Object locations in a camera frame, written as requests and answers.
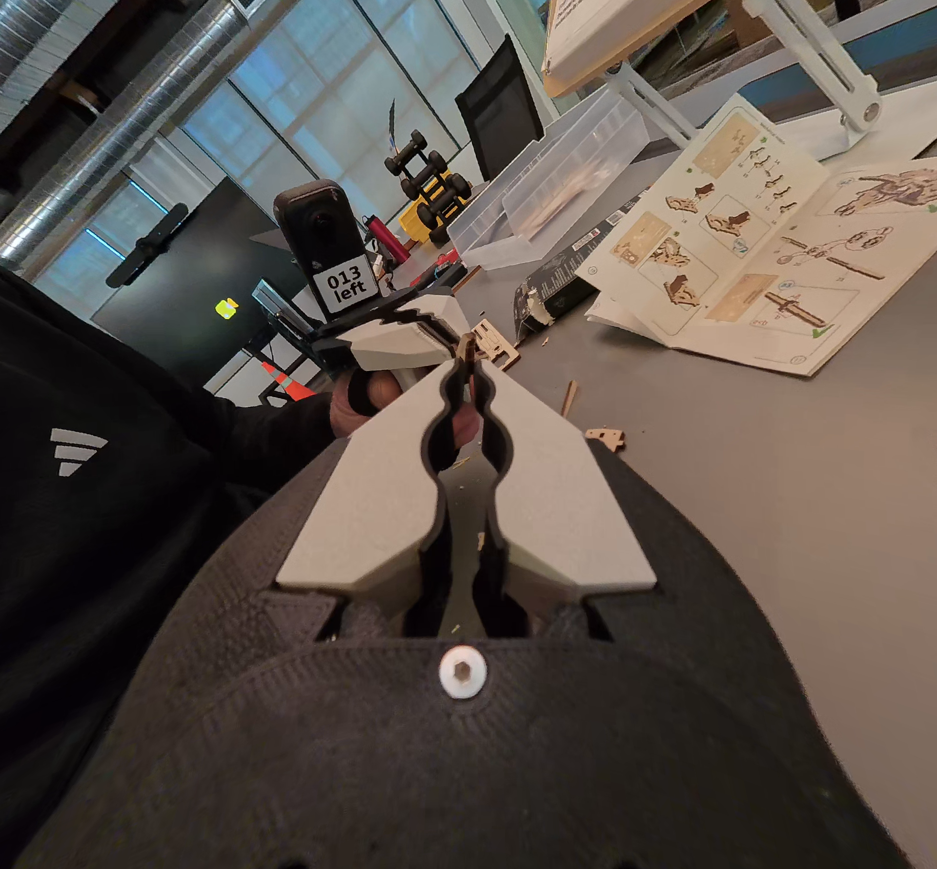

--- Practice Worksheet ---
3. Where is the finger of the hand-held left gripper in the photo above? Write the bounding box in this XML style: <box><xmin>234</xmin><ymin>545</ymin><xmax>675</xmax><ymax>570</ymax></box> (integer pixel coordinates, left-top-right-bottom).
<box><xmin>397</xmin><ymin>293</ymin><xmax>471</xmax><ymax>344</ymax></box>
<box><xmin>350</xmin><ymin>319</ymin><xmax>456</xmax><ymax>374</ymax></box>

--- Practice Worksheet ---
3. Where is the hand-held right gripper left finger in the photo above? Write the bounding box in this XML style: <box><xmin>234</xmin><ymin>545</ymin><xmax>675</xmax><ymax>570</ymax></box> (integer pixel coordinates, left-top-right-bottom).
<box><xmin>277</xmin><ymin>363</ymin><xmax>462</xmax><ymax>617</ymax></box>

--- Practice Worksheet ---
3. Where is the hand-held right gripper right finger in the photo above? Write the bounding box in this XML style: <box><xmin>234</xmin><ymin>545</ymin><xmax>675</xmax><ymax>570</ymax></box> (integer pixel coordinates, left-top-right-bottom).
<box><xmin>476</xmin><ymin>363</ymin><xmax>657</xmax><ymax>621</ymax></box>

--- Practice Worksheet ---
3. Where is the person's left forearm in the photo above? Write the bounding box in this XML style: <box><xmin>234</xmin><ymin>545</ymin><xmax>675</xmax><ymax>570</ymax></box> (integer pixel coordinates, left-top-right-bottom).
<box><xmin>208</xmin><ymin>392</ymin><xmax>339</xmax><ymax>497</ymax></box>

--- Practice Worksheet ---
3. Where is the person's left hand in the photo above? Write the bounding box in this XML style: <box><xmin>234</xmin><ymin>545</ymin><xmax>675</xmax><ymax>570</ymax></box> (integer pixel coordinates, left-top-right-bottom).
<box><xmin>329</xmin><ymin>371</ymin><xmax>482</xmax><ymax>450</ymax></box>

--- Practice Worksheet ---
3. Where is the wooden part sheet fragment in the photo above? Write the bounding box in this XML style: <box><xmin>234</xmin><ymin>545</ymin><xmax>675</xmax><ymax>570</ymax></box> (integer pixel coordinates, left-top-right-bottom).
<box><xmin>468</xmin><ymin>320</ymin><xmax>522</xmax><ymax>372</ymax></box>

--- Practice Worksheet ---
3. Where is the red cylinder bottle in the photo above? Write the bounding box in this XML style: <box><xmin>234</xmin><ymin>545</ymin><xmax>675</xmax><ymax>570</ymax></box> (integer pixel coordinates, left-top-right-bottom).
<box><xmin>366</xmin><ymin>216</ymin><xmax>411</xmax><ymax>264</ymax></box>

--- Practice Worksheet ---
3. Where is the clear plastic bin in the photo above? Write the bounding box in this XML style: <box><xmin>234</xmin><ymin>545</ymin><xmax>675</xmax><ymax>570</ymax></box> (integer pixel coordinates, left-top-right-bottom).
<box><xmin>504</xmin><ymin>108</ymin><xmax>651</xmax><ymax>241</ymax></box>
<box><xmin>447</xmin><ymin>89</ymin><xmax>652</xmax><ymax>271</ymax></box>

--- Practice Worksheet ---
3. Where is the rack of black dumbbells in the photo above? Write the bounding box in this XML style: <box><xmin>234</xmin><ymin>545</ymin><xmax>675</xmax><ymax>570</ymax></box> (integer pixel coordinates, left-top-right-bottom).
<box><xmin>384</xmin><ymin>128</ymin><xmax>473</xmax><ymax>249</ymax></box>

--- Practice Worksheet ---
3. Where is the orange traffic cone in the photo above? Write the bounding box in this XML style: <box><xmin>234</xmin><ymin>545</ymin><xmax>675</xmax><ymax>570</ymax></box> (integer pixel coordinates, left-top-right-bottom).
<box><xmin>260</xmin><ymin>360</ymin><xmax>319</xmax><ymax>403</ymax></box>

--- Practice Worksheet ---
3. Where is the black cardboard box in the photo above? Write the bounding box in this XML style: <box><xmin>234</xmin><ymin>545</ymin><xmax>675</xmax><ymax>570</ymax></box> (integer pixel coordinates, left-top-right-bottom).
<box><xmin>514</xmin><ymin>203</ymin><xmax>649</xmax><ymax>343</ymax></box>

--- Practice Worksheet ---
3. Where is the large black display screen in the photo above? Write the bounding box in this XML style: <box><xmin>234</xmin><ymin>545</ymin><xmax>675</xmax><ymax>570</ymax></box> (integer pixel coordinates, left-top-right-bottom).
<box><xmin>91</xmin><ymin>177</ymin><xmax>323</xmax><ymax>390</ymax></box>

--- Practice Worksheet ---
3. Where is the black video bar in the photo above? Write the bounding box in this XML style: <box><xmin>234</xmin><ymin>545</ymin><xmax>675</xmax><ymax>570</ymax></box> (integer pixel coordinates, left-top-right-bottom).
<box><xmin>106</xmin><ymin>203</ymin><xmax>190</xmax><ymax>289</ymax></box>

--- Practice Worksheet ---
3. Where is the person's black jacket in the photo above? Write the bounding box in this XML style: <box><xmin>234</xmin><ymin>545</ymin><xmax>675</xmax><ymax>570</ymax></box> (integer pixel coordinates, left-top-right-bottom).
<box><xmin>0</xmin><ymin>265</ymin><xmax>352</xmax><ymax>841</ymax></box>

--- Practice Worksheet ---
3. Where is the instruction booklet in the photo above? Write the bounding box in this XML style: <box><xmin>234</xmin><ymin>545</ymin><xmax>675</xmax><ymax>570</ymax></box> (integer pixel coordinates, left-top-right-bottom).
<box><xmin>576</xmin><ymin>93</ymin><xmax>937</xmax><ymax>378</ymax></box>

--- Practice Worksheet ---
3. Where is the printed instruction sheet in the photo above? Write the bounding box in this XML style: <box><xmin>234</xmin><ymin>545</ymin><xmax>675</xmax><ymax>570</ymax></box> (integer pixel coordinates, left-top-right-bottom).
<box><xmin>549</xmin><ymin>0</ymin><xmax>733</xmax><ymax>72</ymax></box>

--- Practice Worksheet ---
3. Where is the white stand with wooden board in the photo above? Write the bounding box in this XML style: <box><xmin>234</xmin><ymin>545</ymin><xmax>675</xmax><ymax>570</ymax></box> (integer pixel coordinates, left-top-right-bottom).
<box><xmin>542</xmin><ymin>0</ymin><xmax>937</xmax><ymax>160</ymax></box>

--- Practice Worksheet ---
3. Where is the teal desk mat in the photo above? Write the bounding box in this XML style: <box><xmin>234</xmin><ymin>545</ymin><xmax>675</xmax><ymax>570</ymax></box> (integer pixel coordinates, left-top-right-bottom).
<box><xmin>732</xmin><ymin>9</ymin><xmax>937</xmax><ymax>123</ymax></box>

